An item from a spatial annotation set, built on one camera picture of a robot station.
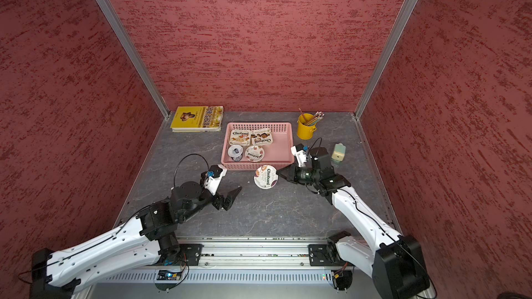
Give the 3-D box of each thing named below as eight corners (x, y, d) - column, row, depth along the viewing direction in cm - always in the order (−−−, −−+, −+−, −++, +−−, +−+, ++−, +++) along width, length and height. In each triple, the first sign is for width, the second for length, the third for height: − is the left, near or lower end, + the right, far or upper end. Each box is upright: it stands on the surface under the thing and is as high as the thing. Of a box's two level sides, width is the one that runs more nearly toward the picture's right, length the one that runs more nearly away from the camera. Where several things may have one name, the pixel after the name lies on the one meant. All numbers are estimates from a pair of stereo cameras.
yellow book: (172, 131, 114) (169, 126, 111) (180, 111, 125) (178, 105, 122) (219, 132, 114) (218, 127, 111) (224, 111, 125) (223, 106, 122)
